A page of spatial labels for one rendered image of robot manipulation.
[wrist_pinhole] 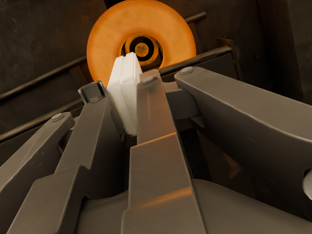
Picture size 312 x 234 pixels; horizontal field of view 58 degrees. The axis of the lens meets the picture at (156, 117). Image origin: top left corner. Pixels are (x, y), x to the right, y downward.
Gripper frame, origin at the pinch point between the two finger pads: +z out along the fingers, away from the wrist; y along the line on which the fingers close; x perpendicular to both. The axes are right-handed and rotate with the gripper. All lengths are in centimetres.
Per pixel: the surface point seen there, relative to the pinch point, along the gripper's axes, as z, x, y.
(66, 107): 20.9, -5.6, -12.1
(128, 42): 34.0, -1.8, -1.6
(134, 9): 23.3, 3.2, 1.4
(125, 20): 23.3, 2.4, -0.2
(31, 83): 29.5, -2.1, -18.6
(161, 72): 20.8, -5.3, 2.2
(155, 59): 33.9, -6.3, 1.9
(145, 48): 31.9, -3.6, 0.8
